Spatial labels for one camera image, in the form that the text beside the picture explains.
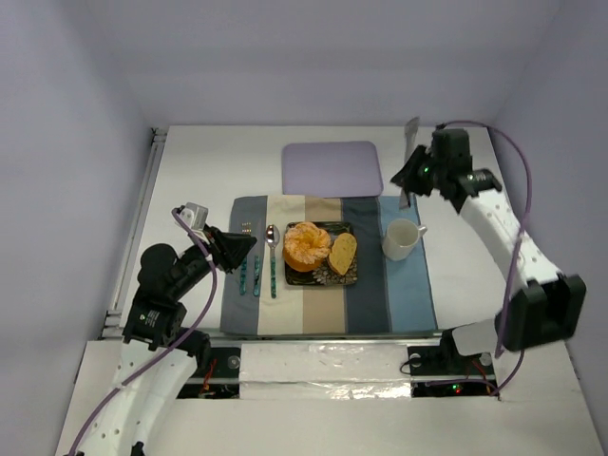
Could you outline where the white mug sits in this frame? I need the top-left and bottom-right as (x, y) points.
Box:
(382, 218), (428, 261)

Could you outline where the orange frosted round cake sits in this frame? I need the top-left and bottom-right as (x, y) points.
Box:
(283, 221), (332, 273)

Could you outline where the yellow bread slice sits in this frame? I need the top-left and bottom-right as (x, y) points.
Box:
(327, 233), (357, 276)

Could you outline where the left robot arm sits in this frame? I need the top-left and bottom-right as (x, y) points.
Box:
(68, 226), (257, 455)

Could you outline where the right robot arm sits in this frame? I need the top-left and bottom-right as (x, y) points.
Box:
(390, 125), (587, 356)

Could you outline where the lilac plastic tray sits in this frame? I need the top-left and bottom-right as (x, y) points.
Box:
(281, 141), (384, 199)

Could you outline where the black floral square plate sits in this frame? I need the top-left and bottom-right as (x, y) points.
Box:
(285, 221), (358, 286)

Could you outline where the striped cloth placemat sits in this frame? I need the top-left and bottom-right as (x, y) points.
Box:
(219, 196), (437, 335)

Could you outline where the fork with teal handle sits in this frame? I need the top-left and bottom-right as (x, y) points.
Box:
(239, 222), (252, 295)

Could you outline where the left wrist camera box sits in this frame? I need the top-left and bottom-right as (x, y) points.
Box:
(178, 202), (209, 232)

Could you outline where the spoon with teal handle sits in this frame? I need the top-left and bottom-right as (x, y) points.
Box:
(265, 224), (280, 299)

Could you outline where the knife with teal handle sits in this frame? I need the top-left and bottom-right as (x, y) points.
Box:
(253, 255), (262, 297)

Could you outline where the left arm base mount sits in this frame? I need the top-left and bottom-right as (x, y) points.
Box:
(177, 347), (241, 399)

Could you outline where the aluminium rail frame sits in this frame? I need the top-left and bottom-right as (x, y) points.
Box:
(98, 127), (168, 340)

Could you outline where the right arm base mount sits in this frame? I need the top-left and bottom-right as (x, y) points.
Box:
(400, 346), (498, 398)

